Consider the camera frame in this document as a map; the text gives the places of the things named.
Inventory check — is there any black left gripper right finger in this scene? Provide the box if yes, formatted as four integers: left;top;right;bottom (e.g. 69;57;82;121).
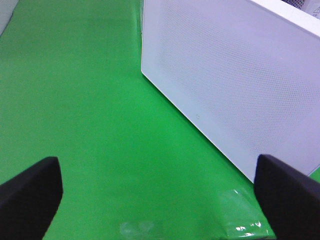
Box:
253;154;320;240

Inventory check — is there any white microwave oven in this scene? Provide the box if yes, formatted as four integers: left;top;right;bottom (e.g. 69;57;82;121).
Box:
283;0;320;19

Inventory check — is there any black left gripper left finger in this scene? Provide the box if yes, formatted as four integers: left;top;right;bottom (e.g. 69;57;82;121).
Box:
0;156;63;240

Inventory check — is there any white microwave door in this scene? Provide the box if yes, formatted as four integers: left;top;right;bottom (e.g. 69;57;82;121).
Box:
141;0;320;180

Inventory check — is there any clear tape patch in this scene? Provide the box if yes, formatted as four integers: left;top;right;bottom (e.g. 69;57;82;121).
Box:
218;188;276;240

